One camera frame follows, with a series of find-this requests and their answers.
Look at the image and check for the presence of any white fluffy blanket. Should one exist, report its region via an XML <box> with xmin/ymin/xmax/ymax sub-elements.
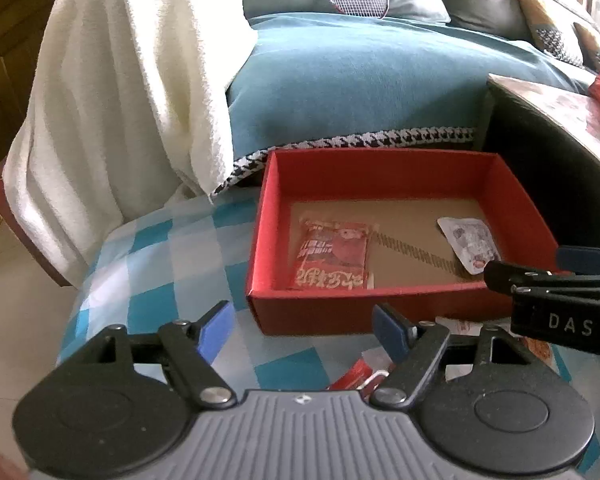
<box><xmin>3</xmin><ymin>0</ymin><xmax>257</xmax><ymax>285</ymax></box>

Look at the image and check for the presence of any white round jelly cup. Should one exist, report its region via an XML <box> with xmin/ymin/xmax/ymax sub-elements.
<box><xmin>437</xmin><ymin>217</ymin><xmax>501</xmax><ymax>275</ymax></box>

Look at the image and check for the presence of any grey sofa back cushion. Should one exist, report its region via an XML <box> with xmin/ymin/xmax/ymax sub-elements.
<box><xmin>442</xmin><ymin>0</ymin><xmax>532</xmax><ymax>42</ymax></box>

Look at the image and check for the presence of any red cardboard box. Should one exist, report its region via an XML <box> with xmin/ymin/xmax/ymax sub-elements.
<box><xmin>246</xmin><ymin>148</ymin><xmax>556</xmax><ymax>335</ymax></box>

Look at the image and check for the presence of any red crown snack packet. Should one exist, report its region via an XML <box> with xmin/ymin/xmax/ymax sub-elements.
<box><xmin>327</xmin><ymin>347</ymin><xmax>394</xmax><ymax>400</ymax></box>

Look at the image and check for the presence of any red snack packet with text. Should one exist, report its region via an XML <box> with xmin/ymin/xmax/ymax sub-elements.
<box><xmin>288</xmin><ymin>218</ymin><xmax>374</xmax><ymax>292</ymax></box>

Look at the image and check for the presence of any brown patterned throw pillow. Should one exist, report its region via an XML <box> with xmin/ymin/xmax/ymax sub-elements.
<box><xmin>518</xmin><ymin>0</ymin><xmax>583</xmax><ymax>67</ymax></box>

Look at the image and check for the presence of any white spicy strip bag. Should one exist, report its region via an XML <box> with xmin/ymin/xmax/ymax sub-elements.
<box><xmin>436</xmin><ymin>316</ymin><xmax>559</xmax><ymax>382</ymax></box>

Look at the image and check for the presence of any dark side table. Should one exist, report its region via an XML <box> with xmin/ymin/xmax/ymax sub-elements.
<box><xmin>476</xmin><ymin>74</ymin><xmax>600</xmax><ymax>247</ymax></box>

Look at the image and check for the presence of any blue white checkered tablecloth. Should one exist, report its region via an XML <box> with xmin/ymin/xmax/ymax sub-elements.
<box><xmin>55</xmin><ymin>186</ymin><xmax>600</xmax><ymax>476</ymax></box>

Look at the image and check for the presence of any teal sofa cushion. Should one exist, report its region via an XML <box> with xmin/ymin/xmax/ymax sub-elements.
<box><xmin>217</xmin><ymin>12</ymin><xmax>594</xmax><ymax>192</ymax></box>

